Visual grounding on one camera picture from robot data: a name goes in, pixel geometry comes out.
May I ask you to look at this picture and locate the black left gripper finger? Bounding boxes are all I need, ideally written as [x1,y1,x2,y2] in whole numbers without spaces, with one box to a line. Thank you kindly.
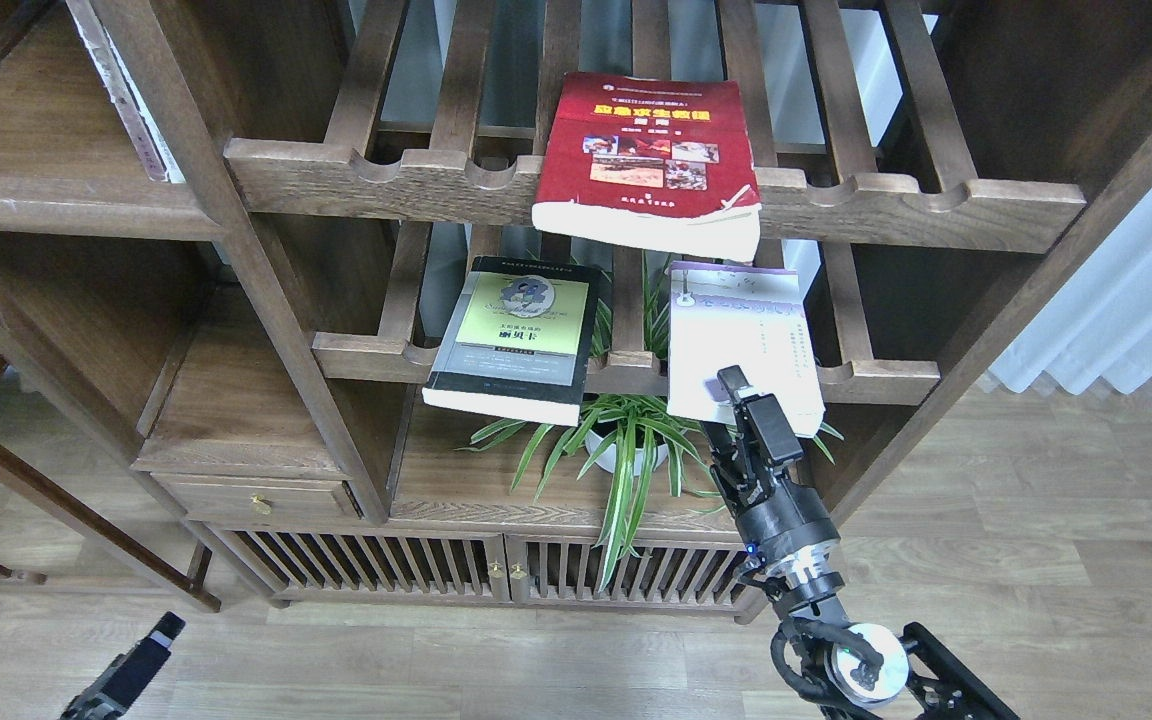
[60,612,185,719]

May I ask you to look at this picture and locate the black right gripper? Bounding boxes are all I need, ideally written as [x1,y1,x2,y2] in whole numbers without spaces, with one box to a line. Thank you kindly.
[702,366,838,573]

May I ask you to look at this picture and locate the white lavender book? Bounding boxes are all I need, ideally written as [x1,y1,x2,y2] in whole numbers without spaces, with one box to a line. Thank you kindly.
[667,262,824,438]

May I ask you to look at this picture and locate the black and green book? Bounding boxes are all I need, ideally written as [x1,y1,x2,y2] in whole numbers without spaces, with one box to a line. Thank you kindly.
[422,256,602,427]

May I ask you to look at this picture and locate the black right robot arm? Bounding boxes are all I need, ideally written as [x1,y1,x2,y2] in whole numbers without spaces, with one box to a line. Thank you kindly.
[703,366,1014,719]

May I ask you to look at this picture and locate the green spider plant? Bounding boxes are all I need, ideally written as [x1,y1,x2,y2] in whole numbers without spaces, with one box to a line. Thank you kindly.
[515,256,828,591]

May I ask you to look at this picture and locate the white plant pot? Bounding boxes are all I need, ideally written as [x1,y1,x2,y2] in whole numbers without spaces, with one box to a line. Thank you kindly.
[584,423,646,477]

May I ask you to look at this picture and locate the brass drawer knob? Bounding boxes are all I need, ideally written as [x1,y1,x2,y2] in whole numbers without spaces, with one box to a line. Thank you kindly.
[250,495,273,516]

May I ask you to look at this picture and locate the red thick book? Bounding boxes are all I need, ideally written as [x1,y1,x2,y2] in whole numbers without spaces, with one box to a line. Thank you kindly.
[531,71,761,263]

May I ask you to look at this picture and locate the dark wooden bookshelf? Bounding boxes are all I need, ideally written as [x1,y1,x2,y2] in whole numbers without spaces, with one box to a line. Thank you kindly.
[0,1,1152,623]

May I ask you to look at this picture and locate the white curtain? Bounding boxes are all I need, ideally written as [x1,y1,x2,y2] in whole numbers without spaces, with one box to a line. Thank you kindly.
[983,190,1152,395]

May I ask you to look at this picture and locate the worn standing book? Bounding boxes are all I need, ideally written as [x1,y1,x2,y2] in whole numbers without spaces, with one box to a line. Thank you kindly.
[67,0,185,184]

